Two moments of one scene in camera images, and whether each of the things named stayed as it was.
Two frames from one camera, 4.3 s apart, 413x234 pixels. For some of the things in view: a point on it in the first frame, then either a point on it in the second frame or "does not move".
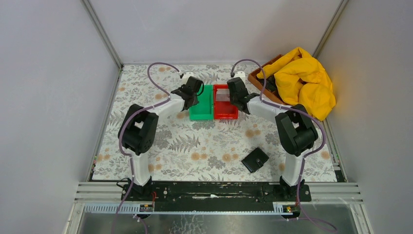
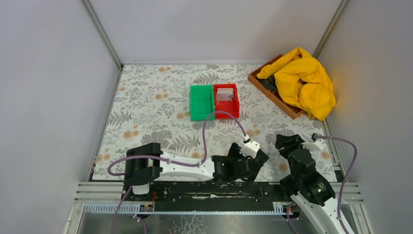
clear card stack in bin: x=222 y=95 does not move
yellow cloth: x=302 y=81 does not move
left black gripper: x=195 y=101 → x=234 y=152
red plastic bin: x=223 y=109 does not move
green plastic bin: x=203 y=109 does not move
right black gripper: x=231 y=98 → x=288 y=142
